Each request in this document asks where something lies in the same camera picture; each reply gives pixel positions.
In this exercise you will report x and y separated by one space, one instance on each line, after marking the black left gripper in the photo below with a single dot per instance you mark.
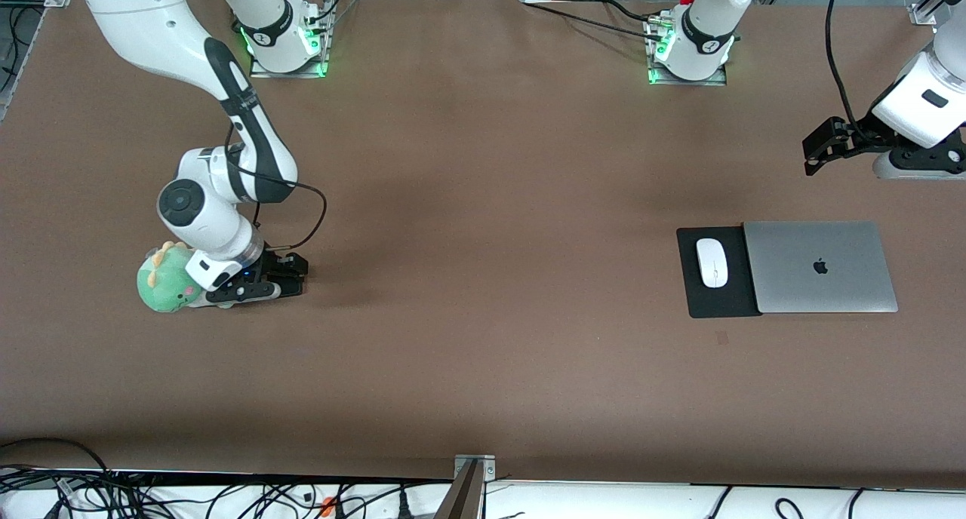
859 136

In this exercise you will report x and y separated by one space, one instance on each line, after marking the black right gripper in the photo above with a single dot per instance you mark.
272 268

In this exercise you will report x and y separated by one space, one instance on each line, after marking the white computer mouse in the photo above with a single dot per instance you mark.
712 262

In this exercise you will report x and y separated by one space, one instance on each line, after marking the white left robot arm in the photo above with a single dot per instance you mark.
706 21

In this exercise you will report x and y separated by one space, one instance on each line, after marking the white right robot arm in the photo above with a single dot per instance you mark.
189 210

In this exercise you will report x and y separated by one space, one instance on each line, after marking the black mouse pad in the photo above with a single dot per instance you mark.
717 302

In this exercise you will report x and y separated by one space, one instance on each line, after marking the green dinosaur plush toy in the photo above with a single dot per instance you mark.
162 287

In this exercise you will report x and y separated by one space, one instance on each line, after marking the silver closed laptop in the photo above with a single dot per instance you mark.
830 285

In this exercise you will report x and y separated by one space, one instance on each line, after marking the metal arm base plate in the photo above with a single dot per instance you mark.
290 73
687 82

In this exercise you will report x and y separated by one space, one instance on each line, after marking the metal corner bracket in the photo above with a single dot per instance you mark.
925 10

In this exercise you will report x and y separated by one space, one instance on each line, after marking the metal table edge bracket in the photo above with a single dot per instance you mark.
472 481

